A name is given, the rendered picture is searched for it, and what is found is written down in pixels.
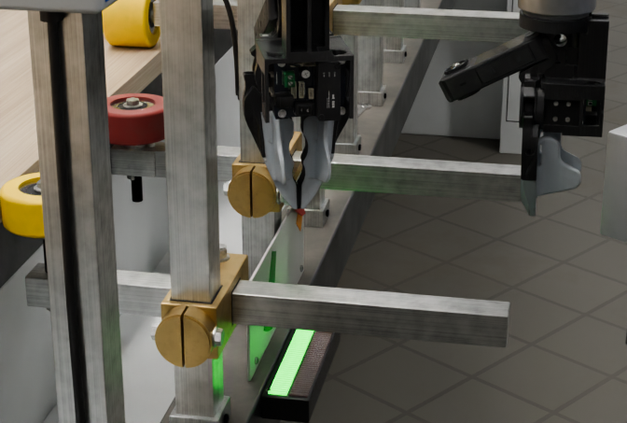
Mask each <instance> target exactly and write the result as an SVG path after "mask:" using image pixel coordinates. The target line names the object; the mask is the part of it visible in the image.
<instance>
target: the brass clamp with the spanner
mask: <svg viewBox="0 0 627 423"><path fill-rule="evenodd" d="M289 151H290V154H291V156H293V155H294V153H295V151H302V133H301V132H294V135H293V138H292V140H291V141H290V144H289ZM231 171H232V180H231V181H226V182H225V183H224V188H223V191H224V195H226V196H228V199H229V202H230V205H231V206H232V208H233V209H234V210H235V211H236V212H237V213H239V214H240V215H242V216H245V217H247V218H251V217H252V216H253V219H255V218H261V217H263V216H265V215H267V214H268V213H269V212H280V211H281V209H282V207H283V206H284V203H280V204H277V202H276V189H277V188H276V187H275V185H274V182H273V180H272V177H271V175H270V173H269V171H268V168H267V166H266V164H265V163H261V162H241V153H240V154H239V156H238V157H237V158H236V160H235V161H234V162H233V164H232V166H231Z"/></svg>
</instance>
